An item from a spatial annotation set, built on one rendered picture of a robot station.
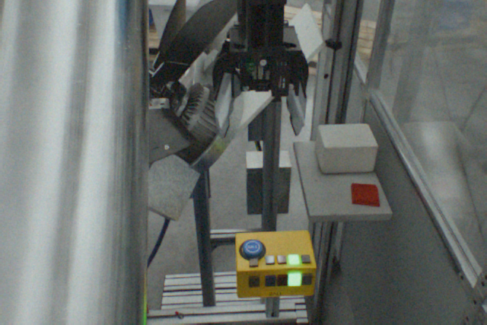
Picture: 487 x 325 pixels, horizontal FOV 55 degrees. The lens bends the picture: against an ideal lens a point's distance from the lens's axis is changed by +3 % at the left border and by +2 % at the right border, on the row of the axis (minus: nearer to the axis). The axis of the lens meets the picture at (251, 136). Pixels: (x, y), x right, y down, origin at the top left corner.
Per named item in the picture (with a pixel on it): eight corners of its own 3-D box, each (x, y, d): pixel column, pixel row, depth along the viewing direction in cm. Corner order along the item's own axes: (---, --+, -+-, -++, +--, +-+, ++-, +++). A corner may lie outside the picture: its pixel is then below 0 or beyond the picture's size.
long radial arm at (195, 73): (222, 109, 138) (191, 88, 133) (207, 125, 141) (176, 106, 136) (222, 65, 161) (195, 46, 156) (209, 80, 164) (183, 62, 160)
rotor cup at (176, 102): (178, 82, 133) (138, 56, 127) (190, 86, 119) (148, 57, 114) (151, 124, 132) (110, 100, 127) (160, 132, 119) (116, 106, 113)
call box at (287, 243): (306, 261, 104) (309, 228, 98) (313, 301, 96) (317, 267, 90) (236, 263, 104) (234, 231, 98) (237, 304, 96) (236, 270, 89)
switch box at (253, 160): (288, 213, 165) (291, 166, 152) (246, 215, 164) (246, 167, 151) (285, 196, 172) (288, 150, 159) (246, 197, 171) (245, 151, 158)
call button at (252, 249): (261, 243, 96) (261, 237, 95) (262, 259, 93) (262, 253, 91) (242, 244, 96) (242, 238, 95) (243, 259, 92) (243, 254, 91)
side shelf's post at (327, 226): (320, 324, 198) (342, 176, 149) (322, 332, 195) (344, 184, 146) (310, 324, 198) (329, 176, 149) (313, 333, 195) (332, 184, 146)
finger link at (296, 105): (300, 157, 54) (274, 97, 49) (294, 129, 59) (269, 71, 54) (325, 149, 54) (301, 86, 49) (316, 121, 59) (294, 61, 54)
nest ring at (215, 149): (189, 136, 149) (179, 130, 147) (242, 79, 137) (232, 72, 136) (184, 193, 127) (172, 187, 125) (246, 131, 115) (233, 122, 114)
